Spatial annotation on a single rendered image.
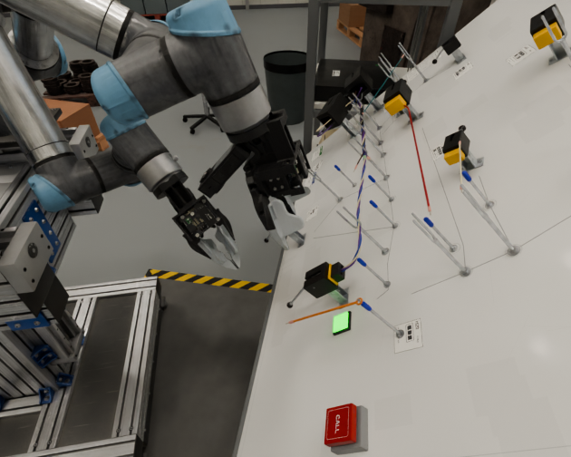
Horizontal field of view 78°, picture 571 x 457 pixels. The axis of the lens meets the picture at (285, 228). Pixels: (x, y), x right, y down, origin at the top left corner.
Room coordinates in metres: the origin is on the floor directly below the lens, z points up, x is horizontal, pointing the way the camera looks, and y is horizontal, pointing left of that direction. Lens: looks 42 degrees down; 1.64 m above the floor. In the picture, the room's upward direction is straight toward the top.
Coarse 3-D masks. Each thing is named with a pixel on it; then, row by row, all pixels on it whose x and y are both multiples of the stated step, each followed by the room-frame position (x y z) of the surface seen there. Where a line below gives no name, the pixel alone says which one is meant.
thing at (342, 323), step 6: (348, 312) 0.40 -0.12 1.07; (336, 318) 0.40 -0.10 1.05; (342, 318) 0.39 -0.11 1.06; (348, 318) 0.38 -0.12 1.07; (336, 324) 0.38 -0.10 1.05; (342, 324) 0.38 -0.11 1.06; (348, 324) 0.37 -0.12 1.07; (336, 330) 0.37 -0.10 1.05; (342, 330) 0.37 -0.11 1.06; (348, 330) 0.36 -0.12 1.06
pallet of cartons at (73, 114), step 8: (48, 104) 2.96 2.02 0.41; (56, 104) 2.96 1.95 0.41; (64, 104) 2.96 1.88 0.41; (72, 104) 2.96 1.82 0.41; (80, 104) 2.96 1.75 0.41; (88, 104) 2.96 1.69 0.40; (64, 112) 2.79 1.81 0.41; (72, 112) 2.79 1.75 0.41; (80, 112) 2.85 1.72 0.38; (88, 112) 2.93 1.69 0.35; (64, 120) 2.68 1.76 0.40; (72, 120) 2.74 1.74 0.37; (80, 120) 2.82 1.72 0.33; (88, 120) 2.90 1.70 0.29; (96, 128) 2.95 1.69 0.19; (96, 136) 2.92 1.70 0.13; (104, 136) 2.96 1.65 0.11; (104, 144) 2.93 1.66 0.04
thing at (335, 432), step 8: (328, 408) 0.22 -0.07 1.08; (336, 408) 0.21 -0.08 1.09; (344, 408) 0.21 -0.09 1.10; (352, 408) 0.21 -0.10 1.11; (328, 416) 0.21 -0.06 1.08; (336, 416) 0.20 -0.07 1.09; (344, 416) 0.20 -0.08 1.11; (352, 416) 0.19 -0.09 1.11; (328, 424) 0.19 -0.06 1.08; (336, 424) 0.19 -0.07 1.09; (344, 424) 0.19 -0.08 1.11; (352, 424) 0.18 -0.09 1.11; (328, 432) 0.18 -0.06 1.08; (336, 432) 0.18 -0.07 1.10; (344, 432) 0.18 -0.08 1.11; (352, 432) 0.17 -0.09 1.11; (328, 440) 0.17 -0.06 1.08; (336, 440) 0.17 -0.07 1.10; (344, 440) 0.17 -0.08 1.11; (352, 440) 0.17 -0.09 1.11
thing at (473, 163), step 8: (464, 128) 0.65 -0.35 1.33; (448, 136) 0.62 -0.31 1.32; (456, 136) 0.60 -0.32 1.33; (464, 136) 0.60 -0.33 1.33; (448, 144) 0.59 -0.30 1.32; (456, 144) 0.58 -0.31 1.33; (464, 144) 0.59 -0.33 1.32; (464, 152) 0.57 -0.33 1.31; (464, 160) 0.60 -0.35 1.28; (472, 160) 0.58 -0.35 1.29; (480, 160) 0.58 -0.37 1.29; (464, 168) 0.59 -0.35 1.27; (472, 168) 0.58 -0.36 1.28
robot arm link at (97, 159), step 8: (104, 152) 0.63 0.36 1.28; (96, 160) 0.60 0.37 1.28; (104, 160) 0.60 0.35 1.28; (112, 160) 0.61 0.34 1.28; (96, 168) 0.58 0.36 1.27; (104, 168) 0.59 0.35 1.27; (112, 168) 0.60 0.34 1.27; (120, 168) 0.60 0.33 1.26; (104, 176) 0.58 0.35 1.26; (112, 176) 0.59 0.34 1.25; (120, 176) 0.60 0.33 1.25; (128, 176) 0.61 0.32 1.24; (136, 176) 0.62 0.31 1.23; (104, 184) 0.57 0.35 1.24; (112, 184) 0.59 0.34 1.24; (120, 184) 0.60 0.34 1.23; (128, 184) 0.63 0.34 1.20; (136, 184) 0.65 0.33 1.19
